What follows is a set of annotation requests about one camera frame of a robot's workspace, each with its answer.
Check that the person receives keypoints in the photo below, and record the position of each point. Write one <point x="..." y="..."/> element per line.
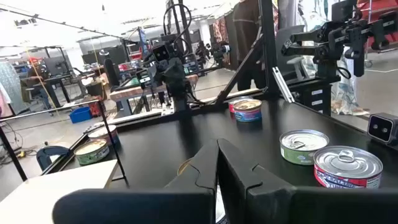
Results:
<point x="35" y="77"/>
<point x="248" y="46"/>

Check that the green-labelled can gold lid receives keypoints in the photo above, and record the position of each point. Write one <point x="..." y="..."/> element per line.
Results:
<point x="90" y="149"/>

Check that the red garment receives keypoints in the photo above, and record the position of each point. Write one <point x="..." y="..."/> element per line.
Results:
<point x="377" y="7"/>

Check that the black table-level camera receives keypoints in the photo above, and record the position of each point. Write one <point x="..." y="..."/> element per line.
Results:
<point x="382" y="128"/>

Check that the wooden shelf with black frame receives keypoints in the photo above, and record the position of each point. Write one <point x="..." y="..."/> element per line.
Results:
<point x="46" y="193"/>

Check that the wooden workbench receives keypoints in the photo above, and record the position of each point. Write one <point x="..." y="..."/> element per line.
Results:
<point x="133" y="92"/>

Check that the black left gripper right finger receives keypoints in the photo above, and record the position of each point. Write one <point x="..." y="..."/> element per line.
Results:
<point x="311" y="207"/>

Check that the patterned curtain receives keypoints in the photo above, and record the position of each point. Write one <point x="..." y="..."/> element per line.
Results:
<point x="11" y="87"/>

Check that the grey office chair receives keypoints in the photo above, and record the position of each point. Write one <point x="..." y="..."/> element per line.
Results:
<point x="289" y="46"/>

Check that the blue plastic bin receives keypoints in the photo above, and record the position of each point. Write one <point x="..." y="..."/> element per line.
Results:
<point x="80" y="114"/>

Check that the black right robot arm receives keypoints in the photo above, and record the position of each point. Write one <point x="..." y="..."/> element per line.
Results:
<point x="178" y="90"/>

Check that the black table mat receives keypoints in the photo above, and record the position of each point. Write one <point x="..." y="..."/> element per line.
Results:
<point x="155" y="146"/>

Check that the green-labelled can silver lid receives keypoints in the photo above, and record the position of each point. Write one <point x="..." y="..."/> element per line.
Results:
<point x="303" y="143"/>

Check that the silver aluminium bracket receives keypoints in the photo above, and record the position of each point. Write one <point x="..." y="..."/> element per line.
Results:
<point x="283" y="84"/>

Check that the red crate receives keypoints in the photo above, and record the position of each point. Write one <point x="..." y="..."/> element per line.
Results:
<point x="94" y="108"/>

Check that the black robot arm on stand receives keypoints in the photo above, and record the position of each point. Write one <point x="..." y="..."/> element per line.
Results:
<point x="329" y="43"/>

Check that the blue chair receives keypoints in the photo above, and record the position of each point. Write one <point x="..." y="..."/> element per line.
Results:
<point x="49" y="155"/>

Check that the red-labelled tuna can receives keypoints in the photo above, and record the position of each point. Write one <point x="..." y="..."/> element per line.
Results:
<point x="348" y="165"/>
<point x="231" y="106"/>

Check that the blue-labelled seafood can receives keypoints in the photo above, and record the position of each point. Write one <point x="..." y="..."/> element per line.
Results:
<point x="102" y="132"/>
<point x="247" y="109"/>

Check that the black drawer cabinet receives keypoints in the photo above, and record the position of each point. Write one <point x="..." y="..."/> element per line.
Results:
<point x="311" y="96"/>

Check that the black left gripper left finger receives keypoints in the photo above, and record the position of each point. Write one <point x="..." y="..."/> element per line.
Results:
<point x="140" y="207"/>

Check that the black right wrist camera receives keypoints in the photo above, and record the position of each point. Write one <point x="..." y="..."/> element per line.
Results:
<point x="161" y="53"/>

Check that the floral fabric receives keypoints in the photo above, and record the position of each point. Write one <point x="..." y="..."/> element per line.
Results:
<point x="345" y="93"/>

